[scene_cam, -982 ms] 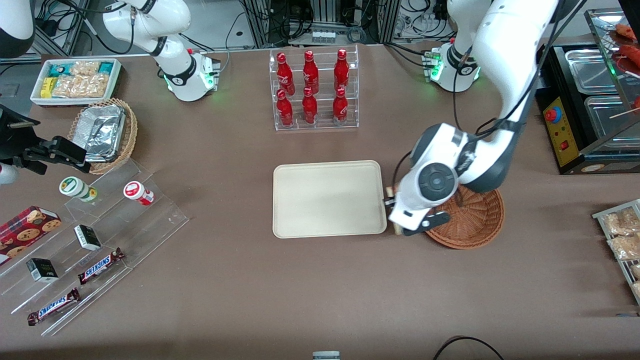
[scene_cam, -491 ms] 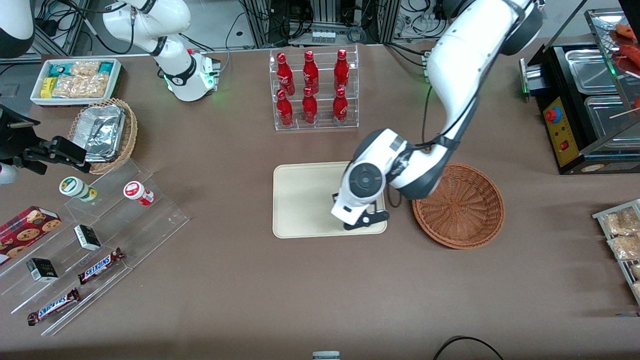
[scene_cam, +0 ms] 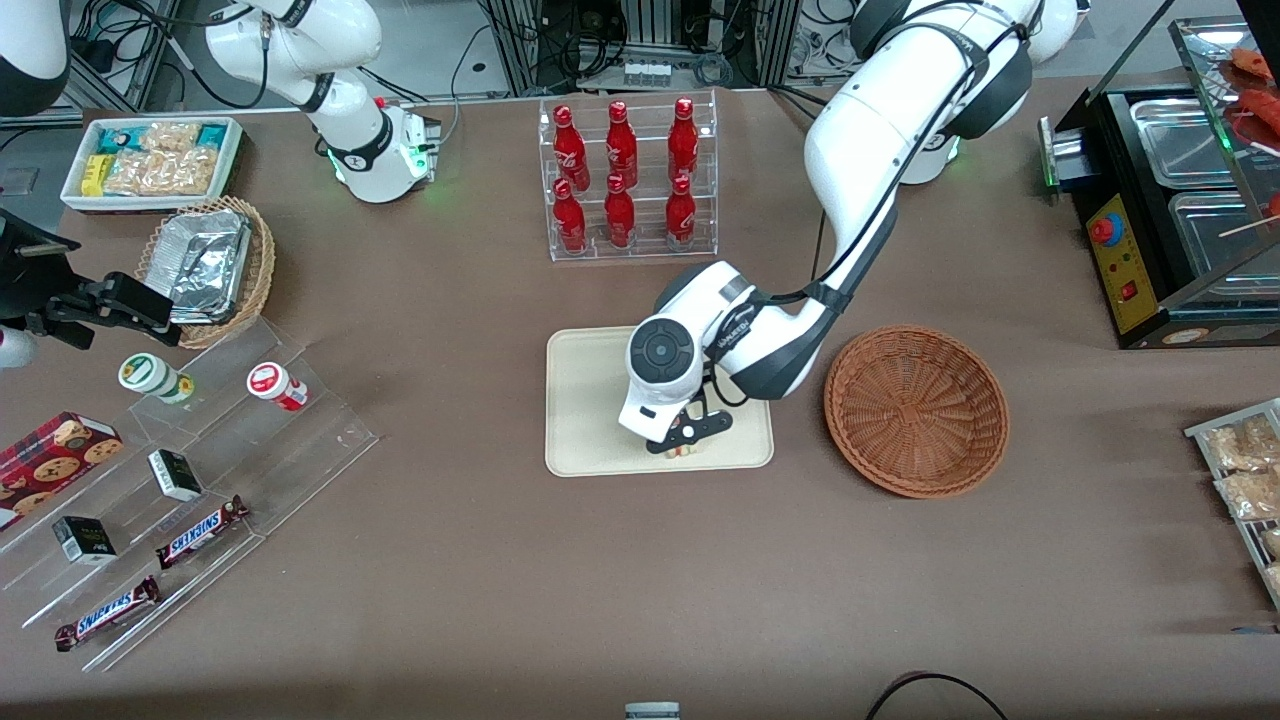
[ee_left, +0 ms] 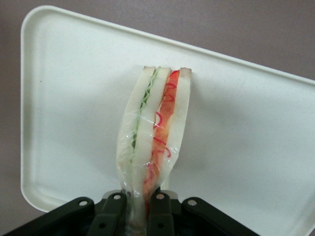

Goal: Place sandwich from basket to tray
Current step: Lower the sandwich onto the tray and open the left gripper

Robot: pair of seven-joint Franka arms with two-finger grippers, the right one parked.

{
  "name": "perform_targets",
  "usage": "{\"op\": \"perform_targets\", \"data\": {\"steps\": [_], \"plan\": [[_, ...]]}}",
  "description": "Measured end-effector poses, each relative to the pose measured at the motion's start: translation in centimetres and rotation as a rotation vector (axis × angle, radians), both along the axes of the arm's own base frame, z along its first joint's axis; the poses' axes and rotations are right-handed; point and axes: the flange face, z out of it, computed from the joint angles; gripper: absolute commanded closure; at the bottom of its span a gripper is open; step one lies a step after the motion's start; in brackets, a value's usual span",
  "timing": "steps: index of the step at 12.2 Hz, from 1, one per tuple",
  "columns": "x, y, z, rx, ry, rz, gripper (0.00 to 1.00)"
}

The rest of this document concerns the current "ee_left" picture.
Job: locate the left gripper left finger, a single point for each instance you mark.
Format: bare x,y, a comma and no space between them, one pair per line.
108,216

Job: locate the cream rectangular tray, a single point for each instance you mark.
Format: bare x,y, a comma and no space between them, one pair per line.
73,98

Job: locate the plastic-wrapped sandwich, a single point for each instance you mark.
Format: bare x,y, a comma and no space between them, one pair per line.
145,118

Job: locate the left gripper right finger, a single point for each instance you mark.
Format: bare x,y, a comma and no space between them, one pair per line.
160,216

